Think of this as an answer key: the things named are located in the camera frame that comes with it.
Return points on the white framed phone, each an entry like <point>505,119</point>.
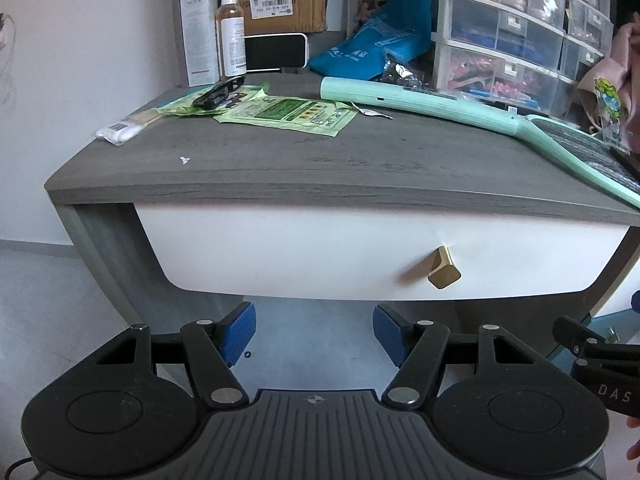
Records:
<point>275,52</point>

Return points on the clear bottle with white label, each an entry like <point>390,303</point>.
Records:
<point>231,40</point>

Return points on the large green flat packet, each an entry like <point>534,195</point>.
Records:
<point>285,112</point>

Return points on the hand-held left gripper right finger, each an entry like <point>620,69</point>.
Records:
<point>392,332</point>

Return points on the mint green electric fly swatter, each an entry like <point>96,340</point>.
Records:
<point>425,102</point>

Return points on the black glasses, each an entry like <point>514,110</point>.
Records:
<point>215,96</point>

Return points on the clear plastic drawer organizer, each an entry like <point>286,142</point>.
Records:
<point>500,25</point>

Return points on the cartoon printed clear packet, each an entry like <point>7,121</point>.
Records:
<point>607,100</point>

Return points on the blue plastic bag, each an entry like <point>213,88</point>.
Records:
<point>390,30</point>

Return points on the black crinkled plastic wrapper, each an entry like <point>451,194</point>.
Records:
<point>400,76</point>

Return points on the torn wrapper scrap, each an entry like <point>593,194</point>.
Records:
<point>372,112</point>

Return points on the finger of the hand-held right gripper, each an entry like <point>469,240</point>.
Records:
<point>575,332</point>

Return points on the tall white carton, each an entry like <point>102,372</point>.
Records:
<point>200,35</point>

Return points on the cotton swab packet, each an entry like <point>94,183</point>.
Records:
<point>120,131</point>

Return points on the person's right hand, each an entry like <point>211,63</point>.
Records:
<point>634,452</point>

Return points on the white drawer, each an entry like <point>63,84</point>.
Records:
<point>300,250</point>

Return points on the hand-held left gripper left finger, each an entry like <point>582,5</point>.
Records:
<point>240,332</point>

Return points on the small green flat packet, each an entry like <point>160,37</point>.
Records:
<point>175,107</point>

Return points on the gold drawer knob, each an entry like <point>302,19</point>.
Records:
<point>442,272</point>

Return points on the grey wooden nightstand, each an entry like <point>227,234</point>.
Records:
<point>300,160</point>

